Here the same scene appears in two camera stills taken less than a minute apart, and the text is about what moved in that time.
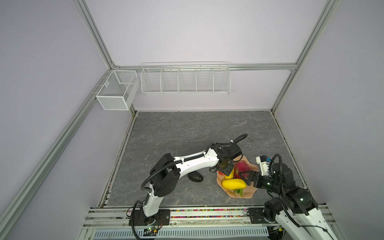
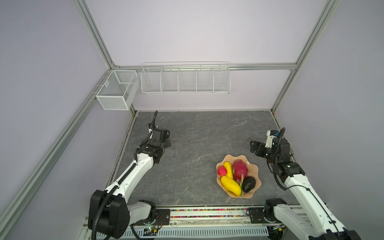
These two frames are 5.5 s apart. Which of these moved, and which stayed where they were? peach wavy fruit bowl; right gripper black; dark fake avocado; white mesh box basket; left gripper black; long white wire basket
Moved: dark fake avocado; left gripper black; right gripper black
Stayed: peach wavy fruit bowl; long white wire basket; white mesh box basket
